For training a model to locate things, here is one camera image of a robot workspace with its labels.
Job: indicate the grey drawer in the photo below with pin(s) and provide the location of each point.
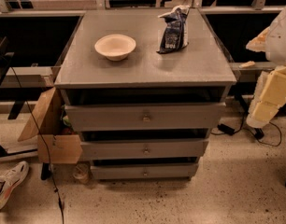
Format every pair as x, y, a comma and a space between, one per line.
84, 118
144, 171
143, 149

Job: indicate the black power adapter with cable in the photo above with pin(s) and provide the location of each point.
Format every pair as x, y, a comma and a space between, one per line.
256, 133

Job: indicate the grey top drawer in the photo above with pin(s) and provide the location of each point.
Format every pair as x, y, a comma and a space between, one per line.
84, 118

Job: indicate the small yellow sponge piece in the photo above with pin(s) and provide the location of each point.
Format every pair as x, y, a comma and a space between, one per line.
247, 64

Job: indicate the grey drawer cabinet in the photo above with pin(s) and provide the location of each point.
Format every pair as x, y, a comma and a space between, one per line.
196, 74

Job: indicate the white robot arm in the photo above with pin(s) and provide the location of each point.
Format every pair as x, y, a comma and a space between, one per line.
270, 90

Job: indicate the brown cardboard box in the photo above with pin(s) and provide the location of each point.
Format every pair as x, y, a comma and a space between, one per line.
53, 146

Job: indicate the blue white chip bag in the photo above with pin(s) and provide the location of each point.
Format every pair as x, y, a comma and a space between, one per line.
175, 35

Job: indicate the grey middle drawer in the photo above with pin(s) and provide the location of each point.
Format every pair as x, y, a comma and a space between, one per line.
143, 149

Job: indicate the grey bottom drawer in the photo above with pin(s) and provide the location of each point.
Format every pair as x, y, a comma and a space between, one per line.
144, 171

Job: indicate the white sneaker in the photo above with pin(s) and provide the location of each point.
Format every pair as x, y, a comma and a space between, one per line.
11, 179

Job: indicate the plastic cup on floor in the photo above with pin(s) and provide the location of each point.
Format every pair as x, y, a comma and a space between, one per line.
81, 173

